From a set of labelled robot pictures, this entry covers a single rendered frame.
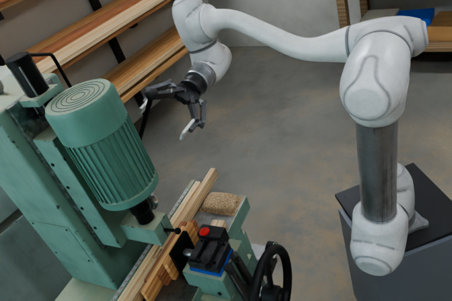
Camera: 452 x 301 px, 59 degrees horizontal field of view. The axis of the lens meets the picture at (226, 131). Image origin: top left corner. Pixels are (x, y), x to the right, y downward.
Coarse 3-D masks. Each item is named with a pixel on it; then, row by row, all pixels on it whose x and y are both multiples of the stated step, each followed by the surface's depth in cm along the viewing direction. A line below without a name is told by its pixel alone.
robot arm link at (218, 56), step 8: (216, 40) 129; (208, 48) 127; (216, 48) 128; (224, 48) 134; (192, 56) 129; (200, 56) 127; (208, 56) 127; (216, 56) 128; (224, 56) 131; (192, 64) 131; (208, 64) 127; (216, 64) 129; (224, 64) 131; (216, 72) 128; (224, 72) 132; (216, 80) 130
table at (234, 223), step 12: (240, 204) 139; (204, 216) 139; (216, 216) 137; (228, 216) 135; (240, 216) 137; (228, 228) 131; (180, 276) 121; (168, 288) 118; (180, 288) 117; (192, 288) 116; (144, 300) 117; (156, 300) 116; (168, 300) 115; (180, 300) 114; (192, 300) 113; (204, 300) 115; (216, 300) 114; (228, 300) 113
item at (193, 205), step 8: (208, 176) 150; (216, 176) 153; (200, 184) 147; (208, 184) 148; (200, 192) 144; (208, 192) 148; (192, 200) 141; (200, 200) 144; (192, 208) 140; (184, 216) 136; (192, 216) 140; (176, 224) 134; (160, 248) 127; (144, 272) 121; (136, 288) 117; (128, 296) 115; (136, 296) 115
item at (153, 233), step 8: (128, 216) 123; (160, 216) 119; (120, 224) 122; (128, 224) 120; (136, 224) 119; (152, 224) 117; (160, 224) 118; (168, 224) 121; (128, 232) 122; (136, 232) 120; (144, 232) 118; (152, 232) 116; (160, 232) 118; (168, 232) 121; (136, 240) 123; (144, 240) 121; (152, 240) 119; (160, 240) 118
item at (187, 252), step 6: (180, 234) 122; (186, 234) 122; (180, 240) 120; (186, 240) 122; (174, 246) 118; (180, 246) 119; (186, 246) 122; (192, 246) 125; (174, 252) 117; (180, 252) 119; (186, 252) 120; (174, 258) 117; (180, 258) 119; (186, 258) 122; (174, 264) 119; (180, 264) 119; (180, 270) 120
